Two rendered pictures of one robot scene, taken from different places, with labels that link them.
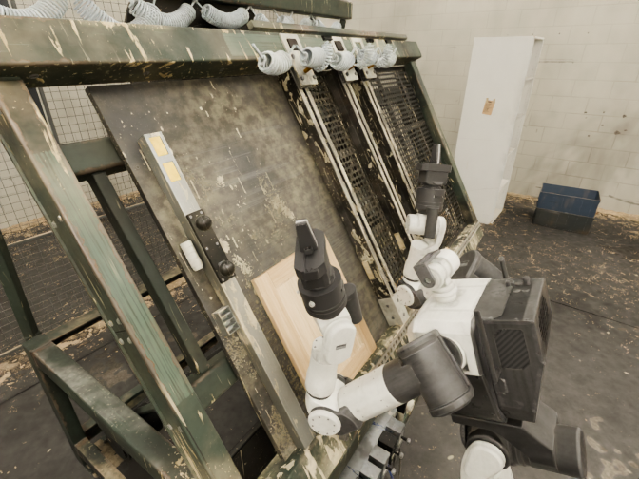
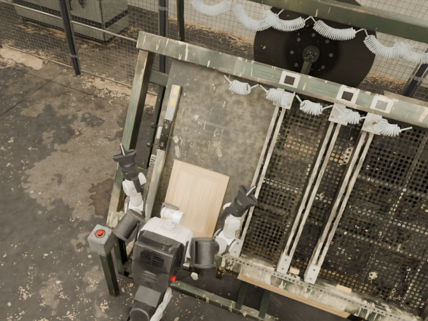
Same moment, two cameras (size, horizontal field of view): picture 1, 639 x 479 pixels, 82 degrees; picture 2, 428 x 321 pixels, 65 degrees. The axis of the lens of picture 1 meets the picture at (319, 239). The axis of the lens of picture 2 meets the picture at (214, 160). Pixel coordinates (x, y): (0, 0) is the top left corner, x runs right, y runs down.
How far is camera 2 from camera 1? 1.71 m
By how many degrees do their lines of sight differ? 56
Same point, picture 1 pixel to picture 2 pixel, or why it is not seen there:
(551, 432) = (142, 300)
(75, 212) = (134, 95)
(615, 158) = not seen: outside the picture
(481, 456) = not seen: hidden behind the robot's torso
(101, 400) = not seen: hidden behind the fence
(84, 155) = (159, 78)
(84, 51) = (164, 50)
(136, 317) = (127, 133)
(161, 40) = (198, 54)
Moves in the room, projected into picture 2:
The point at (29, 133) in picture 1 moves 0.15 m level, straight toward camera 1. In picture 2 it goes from (139, 67) to (120, 77)
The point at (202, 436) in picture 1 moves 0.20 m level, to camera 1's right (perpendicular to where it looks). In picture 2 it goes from (118, 177) to (121, 200)
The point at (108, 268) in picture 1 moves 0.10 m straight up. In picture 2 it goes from (130, 115) to (129, 102)
